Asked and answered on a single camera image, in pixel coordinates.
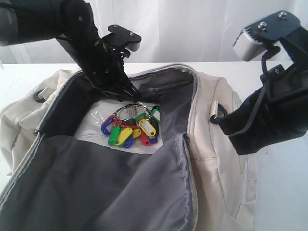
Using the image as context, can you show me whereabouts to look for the clear plastic-wrapped white package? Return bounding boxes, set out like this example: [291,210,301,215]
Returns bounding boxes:
[75,100,163,154]

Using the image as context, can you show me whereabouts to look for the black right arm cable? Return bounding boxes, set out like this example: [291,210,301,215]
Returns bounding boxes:
[240,45,282,135]

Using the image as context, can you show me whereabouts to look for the cream white duffel bag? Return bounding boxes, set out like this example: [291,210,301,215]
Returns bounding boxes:
[0,64,257,231]

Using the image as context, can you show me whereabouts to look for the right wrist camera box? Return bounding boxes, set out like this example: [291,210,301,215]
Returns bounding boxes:
[233,10,303,62]

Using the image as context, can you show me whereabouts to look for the colourful key tag bunch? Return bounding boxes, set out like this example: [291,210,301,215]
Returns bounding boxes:
[101,103,160,149]

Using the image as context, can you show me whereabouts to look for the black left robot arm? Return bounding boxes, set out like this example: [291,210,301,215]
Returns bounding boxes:
[0,0,141,102]

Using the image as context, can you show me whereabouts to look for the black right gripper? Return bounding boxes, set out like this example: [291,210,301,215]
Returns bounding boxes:
[219,41,308,155]

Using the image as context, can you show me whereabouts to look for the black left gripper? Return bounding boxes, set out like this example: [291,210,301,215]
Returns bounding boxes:
[56,31,141,101]

